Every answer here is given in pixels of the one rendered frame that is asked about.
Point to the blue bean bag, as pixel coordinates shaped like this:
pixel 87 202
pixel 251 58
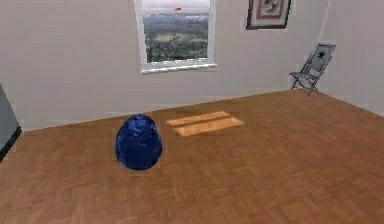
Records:
pixel 138 143

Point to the white framed window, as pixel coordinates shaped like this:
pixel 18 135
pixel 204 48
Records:
pixel 176 36

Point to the grey folding chair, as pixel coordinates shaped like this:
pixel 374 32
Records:
pixel 313 68

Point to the grey cabinet with black base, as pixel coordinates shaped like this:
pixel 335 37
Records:
pixel 6 126

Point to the dark framed wall picture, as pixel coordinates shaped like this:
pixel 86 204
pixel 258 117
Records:
pixel 268 13

